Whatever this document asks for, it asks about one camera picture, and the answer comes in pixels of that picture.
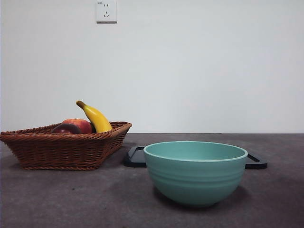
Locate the teal ribbed bowl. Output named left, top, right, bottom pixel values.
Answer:
left=143, top=141, right=248, bottom=209

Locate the dark purple plum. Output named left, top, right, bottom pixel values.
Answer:
left=51, top=123, right=81, bottom=134

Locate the black rectangular tray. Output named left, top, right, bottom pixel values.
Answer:
left=123, top=146, right=268, bottom=170

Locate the yellow banana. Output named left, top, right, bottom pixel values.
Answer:
left=76, top=100, right=113, bottom=134

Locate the red orange peach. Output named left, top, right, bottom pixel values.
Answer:
left=61, top=118, right=93, bottom=134

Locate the brown wicker basket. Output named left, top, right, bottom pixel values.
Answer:
left=0, top=121, right=133, bottom=171

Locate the white wall socket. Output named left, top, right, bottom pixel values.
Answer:
left=96, top=0, right=118, bottom=24

